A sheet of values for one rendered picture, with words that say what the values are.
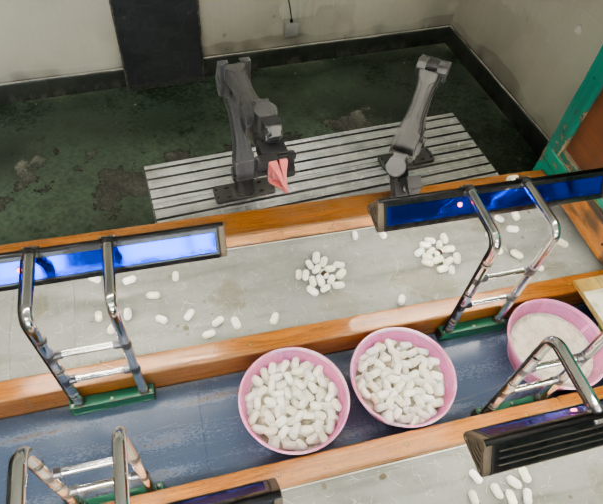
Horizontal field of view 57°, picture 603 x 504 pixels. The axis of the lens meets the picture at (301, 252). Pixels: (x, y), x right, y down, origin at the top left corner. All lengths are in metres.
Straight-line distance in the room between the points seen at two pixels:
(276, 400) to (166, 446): 0.28
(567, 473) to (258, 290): 0.88
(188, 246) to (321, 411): 0.51
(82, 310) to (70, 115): 1.91
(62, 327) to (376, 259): 0.87
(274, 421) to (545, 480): 0.64
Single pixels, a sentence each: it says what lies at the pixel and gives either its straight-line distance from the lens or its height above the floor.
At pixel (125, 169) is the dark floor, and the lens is 2.95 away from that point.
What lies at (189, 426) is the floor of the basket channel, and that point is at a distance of 1.45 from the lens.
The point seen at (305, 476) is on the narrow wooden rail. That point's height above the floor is 0.76.
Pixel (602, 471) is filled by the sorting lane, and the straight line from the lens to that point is 1.56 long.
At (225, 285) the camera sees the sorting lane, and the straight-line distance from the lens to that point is 1.55.
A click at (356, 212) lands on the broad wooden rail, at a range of 1.71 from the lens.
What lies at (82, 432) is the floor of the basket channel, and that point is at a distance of 1.49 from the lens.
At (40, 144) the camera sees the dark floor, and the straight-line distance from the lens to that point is 3.19.
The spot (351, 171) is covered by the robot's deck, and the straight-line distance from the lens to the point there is 1.98.
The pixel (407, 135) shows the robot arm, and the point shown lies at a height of 0.96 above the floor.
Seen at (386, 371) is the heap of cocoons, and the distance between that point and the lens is 1.46.
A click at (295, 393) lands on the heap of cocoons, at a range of 1.40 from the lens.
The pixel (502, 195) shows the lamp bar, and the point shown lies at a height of 1.09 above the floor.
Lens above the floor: 2.03
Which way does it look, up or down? 53 degrees down
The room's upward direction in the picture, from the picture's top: 7 degrees clockwise
